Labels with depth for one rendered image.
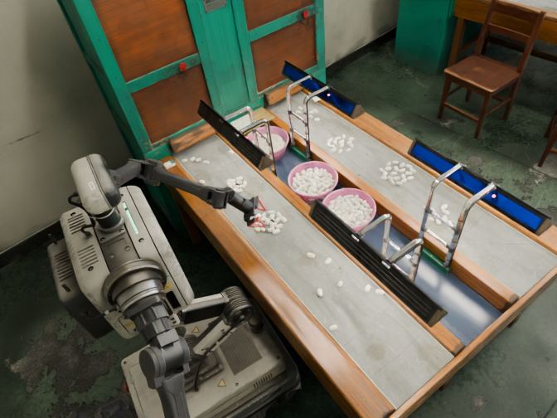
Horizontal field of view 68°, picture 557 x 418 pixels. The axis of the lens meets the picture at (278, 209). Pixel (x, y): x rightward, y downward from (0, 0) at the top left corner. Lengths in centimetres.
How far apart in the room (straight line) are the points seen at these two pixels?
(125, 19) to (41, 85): 101
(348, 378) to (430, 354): 33
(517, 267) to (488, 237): 18
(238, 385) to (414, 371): 76
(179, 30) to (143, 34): 19
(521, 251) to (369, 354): 83
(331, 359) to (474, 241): 86
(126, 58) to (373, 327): 169
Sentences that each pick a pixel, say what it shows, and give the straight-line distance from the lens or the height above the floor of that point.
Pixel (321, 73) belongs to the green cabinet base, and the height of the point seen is 80.
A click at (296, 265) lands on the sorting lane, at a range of 189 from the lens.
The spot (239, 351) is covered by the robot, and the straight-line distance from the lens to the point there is 203.
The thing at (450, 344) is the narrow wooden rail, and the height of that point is 76.
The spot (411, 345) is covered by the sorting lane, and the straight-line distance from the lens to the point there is 173.
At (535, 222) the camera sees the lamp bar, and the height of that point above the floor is 108.
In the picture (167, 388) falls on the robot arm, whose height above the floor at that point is 129.
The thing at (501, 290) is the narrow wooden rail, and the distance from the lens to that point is 191.
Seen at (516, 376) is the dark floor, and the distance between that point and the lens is 263.
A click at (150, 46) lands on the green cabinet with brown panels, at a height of 139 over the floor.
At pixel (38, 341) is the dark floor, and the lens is 311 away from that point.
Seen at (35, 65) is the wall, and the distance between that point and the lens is 303.
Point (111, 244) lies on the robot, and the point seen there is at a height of 145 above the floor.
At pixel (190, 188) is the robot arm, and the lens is 181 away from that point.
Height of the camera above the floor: 230
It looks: 47 degrees down
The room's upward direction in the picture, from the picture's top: 9 degrees counter-clockwise
